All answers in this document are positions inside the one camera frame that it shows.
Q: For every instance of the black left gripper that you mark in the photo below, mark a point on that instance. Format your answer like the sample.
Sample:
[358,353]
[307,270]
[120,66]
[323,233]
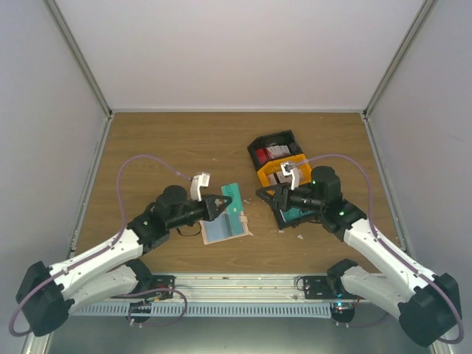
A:
[211,211]

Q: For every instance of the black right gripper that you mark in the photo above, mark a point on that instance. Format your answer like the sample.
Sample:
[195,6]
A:
[280,198]

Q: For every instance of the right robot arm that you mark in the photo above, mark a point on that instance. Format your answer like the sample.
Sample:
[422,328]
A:
[426,305]

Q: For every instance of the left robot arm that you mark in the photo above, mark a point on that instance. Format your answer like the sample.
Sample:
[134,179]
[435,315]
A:
[146,232]

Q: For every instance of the white striped card stack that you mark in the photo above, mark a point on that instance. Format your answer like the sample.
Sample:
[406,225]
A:
[278,177]

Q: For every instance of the teal card stack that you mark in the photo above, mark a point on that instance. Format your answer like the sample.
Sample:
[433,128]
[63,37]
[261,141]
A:
[293,214]

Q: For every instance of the black bin with teal cards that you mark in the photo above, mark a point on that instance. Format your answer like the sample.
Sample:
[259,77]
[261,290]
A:
[313,218]

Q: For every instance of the red white card stack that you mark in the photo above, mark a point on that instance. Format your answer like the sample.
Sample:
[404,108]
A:
[266,154]

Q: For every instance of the black bin with red cards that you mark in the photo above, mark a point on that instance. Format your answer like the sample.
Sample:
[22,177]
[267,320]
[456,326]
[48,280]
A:
[281,138]

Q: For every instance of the yellow storage bin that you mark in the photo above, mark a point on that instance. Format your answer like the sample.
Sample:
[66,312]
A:
[273,166]

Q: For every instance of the left circuit board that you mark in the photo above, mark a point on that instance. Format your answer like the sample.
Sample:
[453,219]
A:
[138,313]

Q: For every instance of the circuit board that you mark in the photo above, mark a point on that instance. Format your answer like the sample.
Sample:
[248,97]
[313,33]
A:
[342,313]
[138,313]

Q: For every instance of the right circuit board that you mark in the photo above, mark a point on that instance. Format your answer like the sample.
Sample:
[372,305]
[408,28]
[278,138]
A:
[342,313]

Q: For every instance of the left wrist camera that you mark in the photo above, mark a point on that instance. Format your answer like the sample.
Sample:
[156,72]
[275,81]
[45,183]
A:
[199,182]

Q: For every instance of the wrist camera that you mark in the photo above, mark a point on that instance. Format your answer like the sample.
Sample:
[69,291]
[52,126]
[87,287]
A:
[199,182]
[289,170]

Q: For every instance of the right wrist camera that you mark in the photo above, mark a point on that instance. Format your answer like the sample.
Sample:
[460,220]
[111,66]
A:
[289,170]

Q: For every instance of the aluminium front rail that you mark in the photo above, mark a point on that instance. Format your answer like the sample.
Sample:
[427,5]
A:
[236,285]

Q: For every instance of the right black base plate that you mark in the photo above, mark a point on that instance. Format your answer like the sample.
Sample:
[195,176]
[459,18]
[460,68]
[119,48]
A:
[321,287]

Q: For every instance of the grey slotted cable duct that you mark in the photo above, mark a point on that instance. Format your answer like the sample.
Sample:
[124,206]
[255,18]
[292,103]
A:
[208,309]

